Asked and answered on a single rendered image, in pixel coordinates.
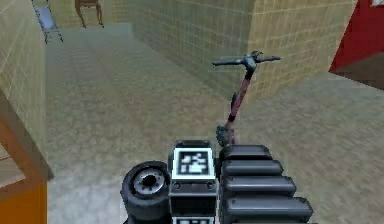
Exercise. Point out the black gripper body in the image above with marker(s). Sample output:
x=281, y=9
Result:
x=146, y=190

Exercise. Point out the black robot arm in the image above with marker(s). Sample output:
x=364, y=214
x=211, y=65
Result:
x=256, y=186

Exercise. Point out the brown wooden chair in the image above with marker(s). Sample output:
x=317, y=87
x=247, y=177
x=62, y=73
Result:
x=89, y=8

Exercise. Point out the dark red kick scooter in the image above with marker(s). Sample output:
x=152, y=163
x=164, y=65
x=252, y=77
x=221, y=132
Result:
x=238, y=100

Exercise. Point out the orange wooden shelf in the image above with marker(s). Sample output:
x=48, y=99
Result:
x=20, y=166

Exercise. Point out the grey metal step ladder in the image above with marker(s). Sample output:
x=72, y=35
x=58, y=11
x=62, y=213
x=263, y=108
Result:
x=47, y=18

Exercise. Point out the red cabinet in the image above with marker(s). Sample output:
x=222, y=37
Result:
x=360, y=36

